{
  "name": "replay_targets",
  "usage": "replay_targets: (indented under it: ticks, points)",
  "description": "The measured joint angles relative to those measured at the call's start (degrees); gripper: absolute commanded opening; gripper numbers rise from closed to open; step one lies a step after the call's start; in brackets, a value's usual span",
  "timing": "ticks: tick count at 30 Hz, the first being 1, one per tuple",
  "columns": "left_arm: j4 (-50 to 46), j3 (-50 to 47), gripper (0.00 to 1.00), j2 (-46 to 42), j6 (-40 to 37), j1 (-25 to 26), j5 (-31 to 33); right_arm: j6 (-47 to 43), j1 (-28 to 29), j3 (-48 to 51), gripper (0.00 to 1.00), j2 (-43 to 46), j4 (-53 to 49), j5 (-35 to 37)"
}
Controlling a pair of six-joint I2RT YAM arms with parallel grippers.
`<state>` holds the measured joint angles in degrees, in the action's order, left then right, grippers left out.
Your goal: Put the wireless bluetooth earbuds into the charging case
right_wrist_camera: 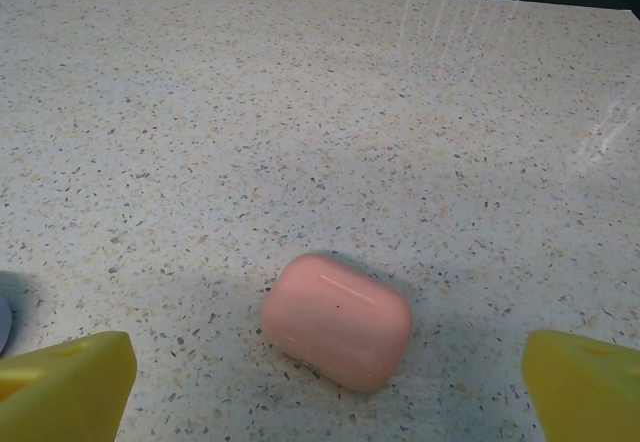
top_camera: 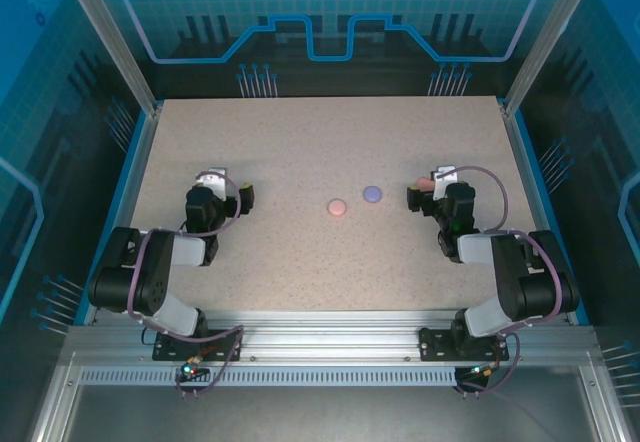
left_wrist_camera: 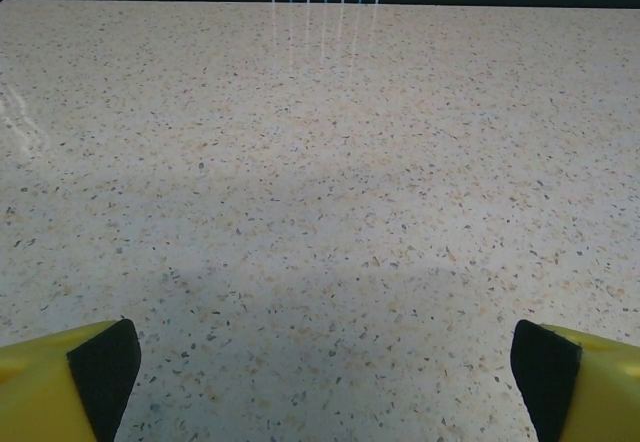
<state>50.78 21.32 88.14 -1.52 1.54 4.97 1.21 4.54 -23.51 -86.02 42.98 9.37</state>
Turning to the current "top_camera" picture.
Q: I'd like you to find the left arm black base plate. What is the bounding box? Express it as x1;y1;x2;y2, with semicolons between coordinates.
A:
152;328;246;363

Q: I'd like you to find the slotted grey cable duct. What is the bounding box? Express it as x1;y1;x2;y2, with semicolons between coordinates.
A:
78;367;460;388

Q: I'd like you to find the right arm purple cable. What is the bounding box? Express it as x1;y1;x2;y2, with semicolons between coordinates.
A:
449;164;564;399

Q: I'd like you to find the aluminium frame post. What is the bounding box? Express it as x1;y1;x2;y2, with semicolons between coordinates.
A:
501;0;604;116
53;0;165;116

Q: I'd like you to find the aluminium lower frame bar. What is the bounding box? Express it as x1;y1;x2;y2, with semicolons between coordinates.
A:
27;351;84;442
577;361;631;442

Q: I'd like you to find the grey metal tray panel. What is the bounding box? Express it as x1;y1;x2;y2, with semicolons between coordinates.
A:
62;385;599;442

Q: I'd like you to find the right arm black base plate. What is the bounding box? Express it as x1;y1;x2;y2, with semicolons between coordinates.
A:
418;326;511;363

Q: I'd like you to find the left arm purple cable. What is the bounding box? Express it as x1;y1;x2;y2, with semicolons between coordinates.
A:
127;171;246;399

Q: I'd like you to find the blue table edge strip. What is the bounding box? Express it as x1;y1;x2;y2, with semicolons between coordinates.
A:
512;109;592;327
73;109;157;326

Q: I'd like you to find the small LED circuit board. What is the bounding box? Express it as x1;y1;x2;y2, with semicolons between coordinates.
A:
454;361;503;388
174;355;211;383

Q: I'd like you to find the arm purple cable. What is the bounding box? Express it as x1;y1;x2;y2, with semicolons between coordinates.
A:
449;164;564;399
127;171;246;399

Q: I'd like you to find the aluminium mounting rail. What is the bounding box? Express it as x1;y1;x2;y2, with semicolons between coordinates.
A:
67;309;604;369

